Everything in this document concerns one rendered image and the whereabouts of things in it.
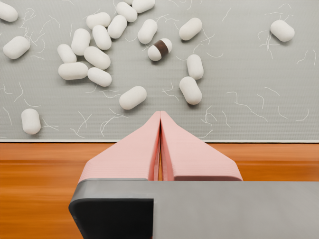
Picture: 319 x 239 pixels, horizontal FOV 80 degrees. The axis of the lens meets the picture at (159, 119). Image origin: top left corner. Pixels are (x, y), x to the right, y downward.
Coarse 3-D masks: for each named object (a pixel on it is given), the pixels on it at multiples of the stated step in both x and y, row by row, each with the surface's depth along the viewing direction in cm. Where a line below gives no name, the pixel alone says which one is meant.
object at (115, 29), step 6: (114, 18) 26; (120, 18) 26; (114, 24) 26; (120, 24) 26; (126, 24) 27; (108, 30) 26; (114, 30) 26; (120, 30) 26; (114, 36) 26; (120, 36) 27
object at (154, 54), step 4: (164, 40) 25; (168, 40) 25; (168, 44) 25; (152, 48) 25; (156, 48) 25; (168, 48) 25; (148, 52) 25; (152, 52) 25; (156, 52) 25; (152, 56) 25; (156, 56) 25; (160, 56) 25; (156, 60) 26
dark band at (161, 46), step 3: (156, 42) 25; (159, 42) 25; (162, 42) 25; (156, 45) 25; (159, 45) 25; (162, 45) 25; (165, 45) 25; (159, 48) 25; (162, 48) 25; (165, 48) 25; (159, 51) 25; (162, 51) 25; (165, 51) 25; (168, 51) 26; (162, 54) 25; (165, 54) 26; (162, 57) 26
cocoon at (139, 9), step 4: (136, 0) 27; (140, 0) 27; (144, 0) 27; (148, 0) 27; (152, 0) 27; (132, 4) 27; (136, 4) 27; (140, 4) 27; (144, 4) 27; (148, 4) 27; (152, 4) 28; (136, 8) 27; (140, 8) 27; (144, 8) 27; (148, 8) 28; (140, 12) 28
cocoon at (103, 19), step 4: (104, 12) 27; (88, 16) 26; (92, 16) 26; (96, 16) 26; (100, 16) 26; (104, 16) 26; (108, 16) 27; (88, 20) 26; (92, 20) 26; (96, 20) 26; (100, 20) 26; (104, 20) 26; (108, 20) 27; (88, 24) 26; (92, 24) 26; (96, 24) 26; (100, 24) 27; (104, 24) 27; (108, 24) 27; (92, 28) 27
